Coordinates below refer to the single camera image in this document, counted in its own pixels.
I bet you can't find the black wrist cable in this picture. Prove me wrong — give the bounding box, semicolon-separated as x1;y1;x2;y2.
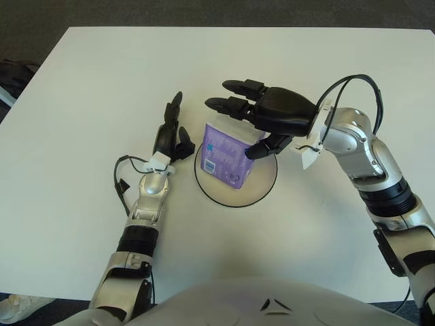
114;154;154;218
307;73;384;150

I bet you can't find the white plate with black rim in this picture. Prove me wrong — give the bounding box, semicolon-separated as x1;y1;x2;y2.
193;142;279;207

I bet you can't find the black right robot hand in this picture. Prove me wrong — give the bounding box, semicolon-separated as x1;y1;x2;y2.
205;79;319;160

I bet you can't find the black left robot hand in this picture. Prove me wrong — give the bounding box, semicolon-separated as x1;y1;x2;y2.
153;90;197;163

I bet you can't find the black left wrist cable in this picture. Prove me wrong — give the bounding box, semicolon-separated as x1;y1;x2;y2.
114;154;154;218

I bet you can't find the grey robot torso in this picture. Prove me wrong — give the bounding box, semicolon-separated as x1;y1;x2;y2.
47;276;419;326

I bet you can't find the purple tissue paper pack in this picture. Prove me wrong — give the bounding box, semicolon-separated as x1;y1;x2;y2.
198;115;268;190

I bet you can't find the white shoe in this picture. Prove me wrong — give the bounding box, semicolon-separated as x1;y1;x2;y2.
0;294;55;323

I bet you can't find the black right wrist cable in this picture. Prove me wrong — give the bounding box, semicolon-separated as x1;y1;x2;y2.
307;73;384;150

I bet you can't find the black bag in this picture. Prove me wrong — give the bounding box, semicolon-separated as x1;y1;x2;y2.
0;60;40;109

